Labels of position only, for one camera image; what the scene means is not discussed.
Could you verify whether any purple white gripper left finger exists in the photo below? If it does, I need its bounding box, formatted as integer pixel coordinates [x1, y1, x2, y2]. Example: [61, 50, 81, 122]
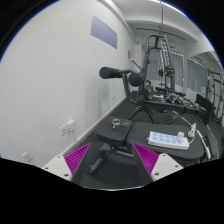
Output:
[42, 143, 91, 181]

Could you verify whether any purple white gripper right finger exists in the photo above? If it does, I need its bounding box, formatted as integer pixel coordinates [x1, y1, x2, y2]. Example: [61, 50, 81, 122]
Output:
[132, 143, 182, 181]

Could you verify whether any white charger plug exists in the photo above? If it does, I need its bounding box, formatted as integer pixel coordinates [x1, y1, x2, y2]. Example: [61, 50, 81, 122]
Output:
[176, 132, 184, 141]

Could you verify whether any white power strip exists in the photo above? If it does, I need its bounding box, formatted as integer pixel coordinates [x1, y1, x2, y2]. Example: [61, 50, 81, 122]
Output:
[147, 131, 189, 150]

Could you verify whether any black padded weight bench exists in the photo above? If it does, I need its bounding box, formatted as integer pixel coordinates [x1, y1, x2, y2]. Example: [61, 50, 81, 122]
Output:
[90, 116, 204, 173]

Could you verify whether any metal hand grip on bench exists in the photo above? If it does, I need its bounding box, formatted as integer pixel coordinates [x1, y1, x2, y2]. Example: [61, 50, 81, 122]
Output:
[112, 119, 130, 129]

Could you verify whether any black multi-gym machine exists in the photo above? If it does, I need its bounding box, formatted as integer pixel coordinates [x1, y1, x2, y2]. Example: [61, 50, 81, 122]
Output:
[99, 33, 214, 126]

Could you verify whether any grey window curtain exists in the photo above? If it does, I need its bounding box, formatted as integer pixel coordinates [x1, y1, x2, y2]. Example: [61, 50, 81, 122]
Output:
[145, 49, 185, 88]

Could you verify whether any white wall socket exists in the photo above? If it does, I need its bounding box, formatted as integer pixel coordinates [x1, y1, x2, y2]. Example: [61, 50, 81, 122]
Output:
[59, 120, 75, 135]

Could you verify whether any white low wall outlet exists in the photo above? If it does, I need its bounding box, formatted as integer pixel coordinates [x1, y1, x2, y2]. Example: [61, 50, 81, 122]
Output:
[22, 152, 33, 162]

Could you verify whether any white cable plug adapter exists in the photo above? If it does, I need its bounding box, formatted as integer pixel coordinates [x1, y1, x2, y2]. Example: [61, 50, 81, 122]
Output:
[188, 123, 196, 138]

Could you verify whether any wall mirror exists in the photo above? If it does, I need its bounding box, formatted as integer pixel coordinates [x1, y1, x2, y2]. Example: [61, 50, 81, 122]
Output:
[187, 51, 224, 126]

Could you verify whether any purple wall poster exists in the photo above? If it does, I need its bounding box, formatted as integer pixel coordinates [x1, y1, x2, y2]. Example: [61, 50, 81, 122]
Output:
[90, 16, 117, 48]

